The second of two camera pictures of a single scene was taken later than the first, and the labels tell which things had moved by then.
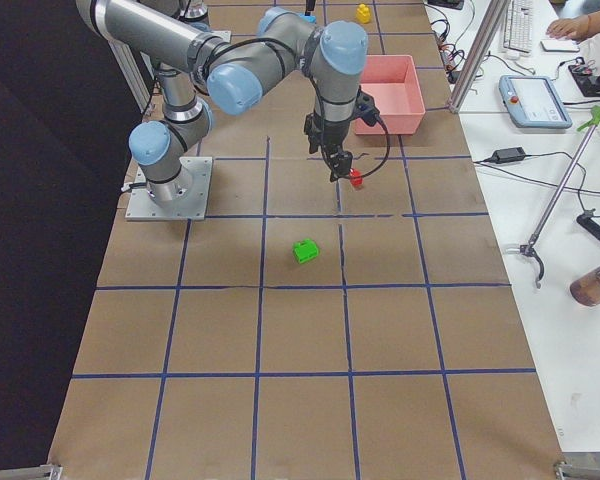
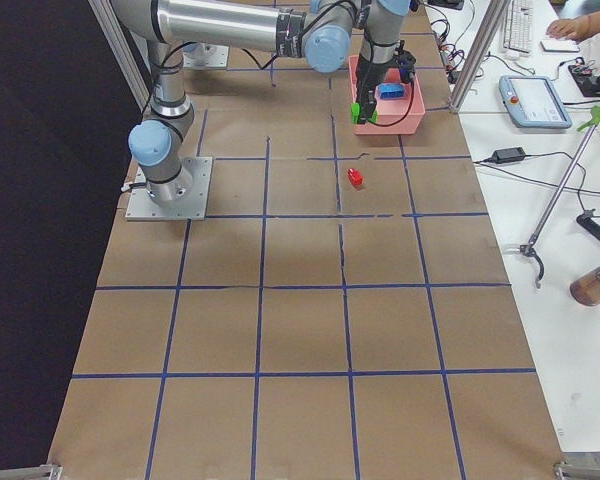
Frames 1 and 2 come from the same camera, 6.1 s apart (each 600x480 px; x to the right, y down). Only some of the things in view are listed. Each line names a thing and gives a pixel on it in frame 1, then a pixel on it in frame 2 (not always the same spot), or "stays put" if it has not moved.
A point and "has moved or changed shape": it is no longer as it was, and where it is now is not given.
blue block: [308, 18] has moved or changed shape
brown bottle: [598, 286] stays put
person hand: [576, 28] stays put
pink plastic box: [392, 85] stays put
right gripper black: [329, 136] to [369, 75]
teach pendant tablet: [533, 102] stays put
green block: [305, 251] has moved or changed shape
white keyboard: [518, 27] stays put
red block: [356, 179] stays put
